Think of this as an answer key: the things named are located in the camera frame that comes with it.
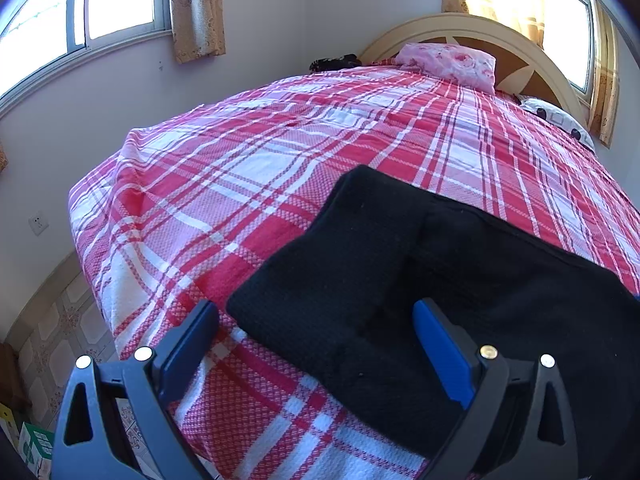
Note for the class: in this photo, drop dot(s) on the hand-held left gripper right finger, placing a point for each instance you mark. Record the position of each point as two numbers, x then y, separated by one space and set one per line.
442 355

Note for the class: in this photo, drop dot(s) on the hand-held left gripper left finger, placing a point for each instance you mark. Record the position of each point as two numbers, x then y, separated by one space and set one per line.
186 340

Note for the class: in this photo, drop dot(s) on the black pants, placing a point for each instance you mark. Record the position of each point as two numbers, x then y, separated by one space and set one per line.
525 310

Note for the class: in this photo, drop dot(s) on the green and white carton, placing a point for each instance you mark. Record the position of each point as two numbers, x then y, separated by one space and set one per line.
36 447

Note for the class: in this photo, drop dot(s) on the yellow box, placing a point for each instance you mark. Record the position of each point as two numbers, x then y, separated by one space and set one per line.
5 416

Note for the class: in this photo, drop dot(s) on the red white plaid blanket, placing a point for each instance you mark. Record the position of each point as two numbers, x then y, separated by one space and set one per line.
280 160

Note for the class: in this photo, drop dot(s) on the white pillow with black pattern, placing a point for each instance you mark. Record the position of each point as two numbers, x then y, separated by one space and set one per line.
557 117

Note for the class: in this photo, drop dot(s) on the pink floral pillow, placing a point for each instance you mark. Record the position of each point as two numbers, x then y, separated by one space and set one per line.
450 62

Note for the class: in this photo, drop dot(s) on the dark cloth beside bed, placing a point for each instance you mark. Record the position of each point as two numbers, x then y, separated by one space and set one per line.
332 63

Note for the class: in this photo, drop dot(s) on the beige wooden headboard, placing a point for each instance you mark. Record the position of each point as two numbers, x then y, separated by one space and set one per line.
500 42

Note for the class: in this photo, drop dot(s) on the narrow window by headboard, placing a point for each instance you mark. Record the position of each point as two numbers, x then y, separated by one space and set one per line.
567 30

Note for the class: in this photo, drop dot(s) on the large sliding window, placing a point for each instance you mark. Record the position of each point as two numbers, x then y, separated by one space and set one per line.
75 5

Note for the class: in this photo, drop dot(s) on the white wall socket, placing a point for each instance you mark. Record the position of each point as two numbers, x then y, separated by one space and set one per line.
38 223

